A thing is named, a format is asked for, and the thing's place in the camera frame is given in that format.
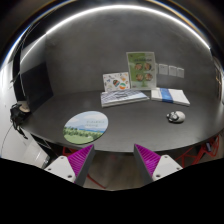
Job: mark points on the white wall socket right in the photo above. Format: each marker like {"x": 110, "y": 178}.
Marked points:
{"x": 180, "y": 72}

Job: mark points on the grey patterned book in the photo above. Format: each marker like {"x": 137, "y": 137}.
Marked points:
{"x": 122, "y": 97}

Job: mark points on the white grey computer mouse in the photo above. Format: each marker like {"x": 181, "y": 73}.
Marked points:
{"x": 176, "y": 117}

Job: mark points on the white wall socket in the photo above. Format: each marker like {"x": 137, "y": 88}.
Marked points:
{"x": 163, "y": 69}
{"x": 180, "y": 72}
{"x": 172, "y": 71}

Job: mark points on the white blue book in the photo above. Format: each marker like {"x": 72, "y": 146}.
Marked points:
{"x": 170, "y": 96}

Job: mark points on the black monitor screen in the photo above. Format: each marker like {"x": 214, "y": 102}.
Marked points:
{"x": 36, "y": 86}

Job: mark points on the red table frame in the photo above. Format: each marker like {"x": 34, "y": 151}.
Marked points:
{"x": 209, "y": 148}

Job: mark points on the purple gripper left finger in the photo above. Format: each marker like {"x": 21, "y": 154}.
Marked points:
{"x": 73, "y": 168}

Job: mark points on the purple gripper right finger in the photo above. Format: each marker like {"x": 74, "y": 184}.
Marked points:
{"x": 153, "y": 166}

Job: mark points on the green food poster stand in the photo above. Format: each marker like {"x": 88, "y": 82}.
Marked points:
{"x": 142, "y": 70}

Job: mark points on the small colourful picture card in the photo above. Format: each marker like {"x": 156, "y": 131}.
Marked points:
{"x": 116, "y": 81}

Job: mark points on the white wall socket middle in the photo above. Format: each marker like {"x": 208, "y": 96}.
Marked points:
{"x": 172, "y": 71}

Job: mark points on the round landscape mouse pad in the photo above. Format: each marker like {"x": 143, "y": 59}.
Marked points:
{"x": 85, "y": 127}

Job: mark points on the white wall socket left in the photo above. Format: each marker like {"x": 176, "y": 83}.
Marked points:
{"x": 163, "y": 69}

